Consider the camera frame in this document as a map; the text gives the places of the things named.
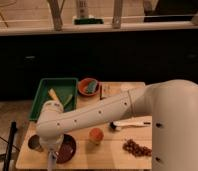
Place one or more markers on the brown rectangular block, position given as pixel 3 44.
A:
pixel 104 91

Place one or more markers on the silver metal cup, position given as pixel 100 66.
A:
pixel 33 143

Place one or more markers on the white round container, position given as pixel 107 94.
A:
pixel 126 87

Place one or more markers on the orange bowl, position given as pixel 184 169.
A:
pixel 83 84

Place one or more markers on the bunch of dark grapes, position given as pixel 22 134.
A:
pixel 135 149

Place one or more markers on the green base object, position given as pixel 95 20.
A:
pixel 87 21

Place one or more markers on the orange red cup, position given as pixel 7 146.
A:
pixel 96 135

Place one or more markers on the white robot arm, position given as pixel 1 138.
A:
pixel 173 106

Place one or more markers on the dark purple bowl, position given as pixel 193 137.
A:
pixel 67 149

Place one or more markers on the blue-green sponge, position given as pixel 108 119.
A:
pixel 91 87

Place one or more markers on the black metal stand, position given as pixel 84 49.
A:
pixel 7 158

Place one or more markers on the yellow corn cob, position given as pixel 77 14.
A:
pixel 53 95

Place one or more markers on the green plastic tray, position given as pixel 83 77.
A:
pixel 62 87

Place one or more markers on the green vegetable piece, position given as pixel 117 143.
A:
pixel 69 98

